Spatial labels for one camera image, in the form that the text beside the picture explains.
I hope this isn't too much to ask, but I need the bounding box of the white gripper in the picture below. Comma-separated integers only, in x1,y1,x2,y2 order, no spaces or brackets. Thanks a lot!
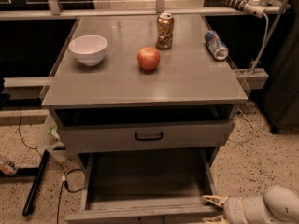
202,195,249,224

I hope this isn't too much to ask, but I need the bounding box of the grey drawer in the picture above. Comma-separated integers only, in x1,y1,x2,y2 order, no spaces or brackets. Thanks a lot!
55,104,235,153
65,148,221,224

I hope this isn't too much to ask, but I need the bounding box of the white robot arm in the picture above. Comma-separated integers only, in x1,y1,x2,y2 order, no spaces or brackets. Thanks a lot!
203,185,299,224

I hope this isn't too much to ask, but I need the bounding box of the grey drawer cabinet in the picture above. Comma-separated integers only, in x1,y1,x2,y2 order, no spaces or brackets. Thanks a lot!
42,15,247,161

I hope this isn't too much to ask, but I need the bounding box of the grey top drawer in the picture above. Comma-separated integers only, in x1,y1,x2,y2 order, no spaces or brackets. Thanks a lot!
55,104,235,153

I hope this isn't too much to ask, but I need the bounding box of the dark cabinet at right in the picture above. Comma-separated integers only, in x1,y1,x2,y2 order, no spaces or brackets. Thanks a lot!
261,19,299,133

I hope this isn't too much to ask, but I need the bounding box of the blue soda can lying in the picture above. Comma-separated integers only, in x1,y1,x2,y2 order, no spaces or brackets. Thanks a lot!
205,30,229,61

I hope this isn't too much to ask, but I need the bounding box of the red apple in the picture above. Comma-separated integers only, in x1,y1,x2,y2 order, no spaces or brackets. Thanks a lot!
137,46,160,71

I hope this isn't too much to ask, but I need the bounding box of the black metal bar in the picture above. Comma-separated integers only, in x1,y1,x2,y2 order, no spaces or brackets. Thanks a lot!
22,151,50,217

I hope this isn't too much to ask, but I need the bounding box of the gold soda can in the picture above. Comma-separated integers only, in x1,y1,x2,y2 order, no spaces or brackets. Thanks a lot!
156,12,175,49

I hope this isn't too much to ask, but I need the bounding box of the white power strip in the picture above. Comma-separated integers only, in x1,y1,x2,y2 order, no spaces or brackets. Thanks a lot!
219,0,265,18

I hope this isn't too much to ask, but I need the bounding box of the white ceramic bowl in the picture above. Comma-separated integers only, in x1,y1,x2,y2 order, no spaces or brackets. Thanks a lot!
68,35,107,66

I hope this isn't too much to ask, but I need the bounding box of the plastic bottle on floor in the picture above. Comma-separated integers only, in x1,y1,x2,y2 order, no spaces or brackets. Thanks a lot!
0,156,18,175

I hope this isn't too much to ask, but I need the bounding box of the white cable on floor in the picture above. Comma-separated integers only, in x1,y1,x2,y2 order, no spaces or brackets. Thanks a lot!
228,107,256,144

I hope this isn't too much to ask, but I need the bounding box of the black floor cable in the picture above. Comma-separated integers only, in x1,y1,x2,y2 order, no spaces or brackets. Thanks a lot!
17,105,85,224

